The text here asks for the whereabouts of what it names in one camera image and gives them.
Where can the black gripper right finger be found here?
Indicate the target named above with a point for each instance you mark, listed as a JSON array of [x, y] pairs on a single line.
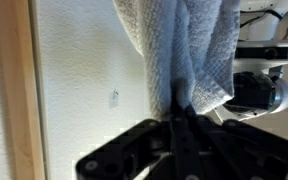
[[234, 150]]

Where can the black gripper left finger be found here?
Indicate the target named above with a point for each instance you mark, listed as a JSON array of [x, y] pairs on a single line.
[[179, 146]]

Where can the white terry towel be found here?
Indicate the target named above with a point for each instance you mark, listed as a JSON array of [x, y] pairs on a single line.
[[170, 50]]

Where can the black silver cylindrical device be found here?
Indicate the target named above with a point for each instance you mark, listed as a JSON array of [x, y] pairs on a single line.
[[254, 93]]

